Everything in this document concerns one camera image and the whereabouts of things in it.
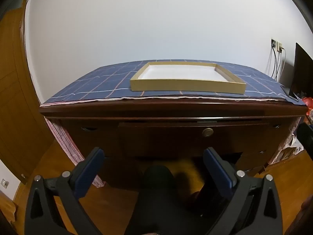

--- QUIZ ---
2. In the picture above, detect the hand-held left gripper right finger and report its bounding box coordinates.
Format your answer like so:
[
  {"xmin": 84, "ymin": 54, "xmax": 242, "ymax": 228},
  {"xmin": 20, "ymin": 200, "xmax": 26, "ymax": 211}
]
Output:
[{"xmin": 202, "ymin": 147, "xmax": 284, "ymax": 235}]

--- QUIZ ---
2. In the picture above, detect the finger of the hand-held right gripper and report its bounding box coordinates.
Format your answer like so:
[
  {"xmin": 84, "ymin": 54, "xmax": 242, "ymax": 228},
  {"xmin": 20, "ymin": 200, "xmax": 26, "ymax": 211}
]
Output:
[{"xmin": 296, "ymin": 123, "xmax": 313, "ymax": 158}]

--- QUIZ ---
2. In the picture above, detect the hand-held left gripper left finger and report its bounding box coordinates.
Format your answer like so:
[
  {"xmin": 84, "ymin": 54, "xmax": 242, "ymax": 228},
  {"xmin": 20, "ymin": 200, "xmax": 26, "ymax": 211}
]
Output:
[{"xmin": 24, "ymin": 147, "xmax": 105, "ymax": 235}]

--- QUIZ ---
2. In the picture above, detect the dark wooden drawer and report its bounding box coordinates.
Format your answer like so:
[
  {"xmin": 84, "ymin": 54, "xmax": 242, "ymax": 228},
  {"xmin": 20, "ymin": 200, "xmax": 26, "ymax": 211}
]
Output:
[{"xmin": 119, "ymin": 120, "xmax": 272, "ymax": 158}]

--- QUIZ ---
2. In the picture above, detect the shallow cardboard tray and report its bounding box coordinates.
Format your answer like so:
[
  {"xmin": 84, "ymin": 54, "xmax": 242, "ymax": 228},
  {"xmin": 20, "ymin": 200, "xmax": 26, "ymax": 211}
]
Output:
[{"xmin": 130, "ymin": 62, "xmax": 246, "ymax": 95}]

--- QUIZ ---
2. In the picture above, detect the small wooden side drawer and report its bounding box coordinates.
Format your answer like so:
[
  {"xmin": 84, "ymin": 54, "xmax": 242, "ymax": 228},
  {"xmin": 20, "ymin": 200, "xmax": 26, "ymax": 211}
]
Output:
[{"xmin": 235, "ymin": 149, "xmax": 267, "ymax": 174}]

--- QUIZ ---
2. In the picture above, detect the red shiny object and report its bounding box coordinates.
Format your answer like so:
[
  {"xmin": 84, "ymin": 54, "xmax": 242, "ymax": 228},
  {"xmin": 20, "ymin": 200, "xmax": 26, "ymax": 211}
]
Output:
[{"xmin": 302, "ymin": 97, "xmax": 313, "ymax": 111}]

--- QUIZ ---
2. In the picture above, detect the black phone stand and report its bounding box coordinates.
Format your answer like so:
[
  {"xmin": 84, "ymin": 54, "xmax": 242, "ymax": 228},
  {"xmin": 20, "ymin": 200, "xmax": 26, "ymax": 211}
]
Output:
[{"xmin": 281, "ymin": 85, "xmax": 300, "ymax": 102}]

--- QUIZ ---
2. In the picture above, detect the person's black trouser leg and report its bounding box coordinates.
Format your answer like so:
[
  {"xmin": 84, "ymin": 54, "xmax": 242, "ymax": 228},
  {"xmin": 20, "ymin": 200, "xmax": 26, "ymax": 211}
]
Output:
[{"xmin": 125, "ymin": 165, "xmax": 177, "ymax": 235}]

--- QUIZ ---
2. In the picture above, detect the black monitor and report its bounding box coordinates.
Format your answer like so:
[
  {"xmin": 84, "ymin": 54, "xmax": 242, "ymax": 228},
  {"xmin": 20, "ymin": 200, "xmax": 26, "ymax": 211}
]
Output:
[{"xmin": 290, "ymin": 42, "xmax": 313, "ymax": 99}]

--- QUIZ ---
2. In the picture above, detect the blue plaid cloth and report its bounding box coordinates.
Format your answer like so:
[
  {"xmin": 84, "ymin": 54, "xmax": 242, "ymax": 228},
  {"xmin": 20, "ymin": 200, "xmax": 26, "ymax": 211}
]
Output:
[{"xmin": 40, "ymin": 59, "xmax": 307, "ymax": 107}]

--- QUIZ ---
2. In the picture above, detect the wooden door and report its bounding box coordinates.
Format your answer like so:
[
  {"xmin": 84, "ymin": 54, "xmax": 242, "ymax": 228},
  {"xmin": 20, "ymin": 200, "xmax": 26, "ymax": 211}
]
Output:
[{"xmin": 0, "ymin": 0, "xmax": 55, "ymax": 184}]

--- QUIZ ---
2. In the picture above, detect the black cable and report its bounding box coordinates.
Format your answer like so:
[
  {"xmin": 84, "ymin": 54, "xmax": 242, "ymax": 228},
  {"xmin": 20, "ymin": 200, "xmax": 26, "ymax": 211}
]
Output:
[{"xmin": 271, "ymin": 46, "xmax": 279, "ymax": 79}]

